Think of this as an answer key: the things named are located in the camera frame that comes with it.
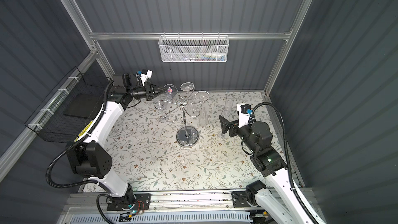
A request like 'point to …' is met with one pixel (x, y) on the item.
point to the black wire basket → (62, 115)
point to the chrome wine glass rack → (186, 136)
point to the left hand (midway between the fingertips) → (166, 90)
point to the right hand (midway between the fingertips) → (231, 115)
